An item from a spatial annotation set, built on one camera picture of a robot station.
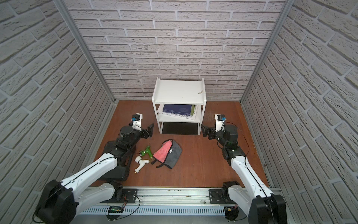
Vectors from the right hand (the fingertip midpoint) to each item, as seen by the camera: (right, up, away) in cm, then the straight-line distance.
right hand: (209, 124), depth 81 cm
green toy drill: (-39, -18, +8) cm, 44 cm away
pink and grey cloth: (-24, -19, +5) cm, 32 cm away
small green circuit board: (-52, -45, -9) cm, 70 cm away
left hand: (-40, +3, 0) cm, 40 cm away
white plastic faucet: (-42, -24, +3) cm, 48 cm away
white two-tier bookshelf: (-23, +19, -4) cm, 30 cm away
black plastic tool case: (-42, -11, -21) cm, 48 cm away
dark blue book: (-14, +9, +6) cm, 17 cm away
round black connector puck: (+9, -45, -12) cm, 47 cm away
